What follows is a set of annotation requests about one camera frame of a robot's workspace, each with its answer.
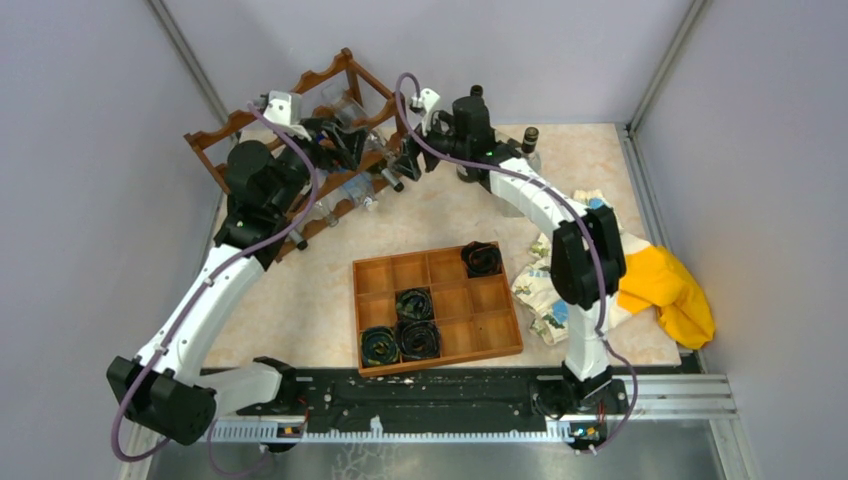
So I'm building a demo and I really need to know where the yellow cloth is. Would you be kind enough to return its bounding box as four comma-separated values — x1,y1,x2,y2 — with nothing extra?
617,245,716,350

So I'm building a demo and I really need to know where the dark wine bottle beige label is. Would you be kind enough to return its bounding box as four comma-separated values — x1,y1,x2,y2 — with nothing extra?
368,159,405,192

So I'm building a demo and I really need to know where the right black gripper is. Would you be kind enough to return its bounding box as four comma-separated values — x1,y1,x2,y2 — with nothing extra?
388,111,469,182

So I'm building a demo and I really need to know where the dark green wine bottle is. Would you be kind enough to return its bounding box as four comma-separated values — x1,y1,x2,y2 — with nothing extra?
286,227,308,251

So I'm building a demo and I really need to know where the wooden compartment tray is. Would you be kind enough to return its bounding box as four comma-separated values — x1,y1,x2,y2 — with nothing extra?
352,246,524,377

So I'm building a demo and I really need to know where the brown wooden wine rack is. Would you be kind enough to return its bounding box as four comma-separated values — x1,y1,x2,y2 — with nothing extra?
185,49,405,267

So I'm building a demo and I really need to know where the blue square glass bottle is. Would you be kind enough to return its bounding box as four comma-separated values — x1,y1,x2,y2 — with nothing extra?
316,134,378,210

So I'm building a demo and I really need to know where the rolled tie orange pattern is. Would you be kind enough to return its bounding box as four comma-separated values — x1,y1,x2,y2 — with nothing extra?
460,241,502,278

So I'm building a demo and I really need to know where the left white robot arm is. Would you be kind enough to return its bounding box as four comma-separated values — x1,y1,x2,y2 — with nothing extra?
107,117,368,461

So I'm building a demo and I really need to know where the rolled dark blue tie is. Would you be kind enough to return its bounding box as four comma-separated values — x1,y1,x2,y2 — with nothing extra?
396,320,442,362

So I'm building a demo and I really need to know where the purple cable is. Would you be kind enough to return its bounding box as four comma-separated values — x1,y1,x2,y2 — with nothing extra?
109,102,321,478
394,71,639,455

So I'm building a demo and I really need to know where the dark wine bottle grey label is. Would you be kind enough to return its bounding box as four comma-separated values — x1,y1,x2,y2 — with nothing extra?
456,84,484,183

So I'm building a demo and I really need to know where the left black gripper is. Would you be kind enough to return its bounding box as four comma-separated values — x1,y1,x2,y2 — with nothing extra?
270,116,368,215

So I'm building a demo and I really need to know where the rolled dark green tie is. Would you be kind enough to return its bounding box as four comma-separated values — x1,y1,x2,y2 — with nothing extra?
359,326,400,367

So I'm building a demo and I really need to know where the clear glass bottle back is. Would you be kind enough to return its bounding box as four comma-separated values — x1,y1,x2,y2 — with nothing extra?
321,83,387,155

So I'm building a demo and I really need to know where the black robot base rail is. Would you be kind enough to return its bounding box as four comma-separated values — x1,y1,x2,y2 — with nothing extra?
142,360,737,455

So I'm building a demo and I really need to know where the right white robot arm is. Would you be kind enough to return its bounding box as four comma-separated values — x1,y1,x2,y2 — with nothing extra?
399,89,626,412

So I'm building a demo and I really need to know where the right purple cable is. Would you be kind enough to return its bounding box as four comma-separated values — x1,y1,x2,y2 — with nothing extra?
394,71,639,455

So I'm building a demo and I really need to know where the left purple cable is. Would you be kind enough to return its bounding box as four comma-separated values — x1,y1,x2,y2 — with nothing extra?
109,102,321,478

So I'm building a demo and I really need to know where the dinosaur print white cloth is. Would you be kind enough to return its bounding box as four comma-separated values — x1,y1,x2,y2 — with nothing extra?
511,189,653,346

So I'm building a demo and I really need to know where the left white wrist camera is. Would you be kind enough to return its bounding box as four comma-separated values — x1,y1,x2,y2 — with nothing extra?
263,90,312,140

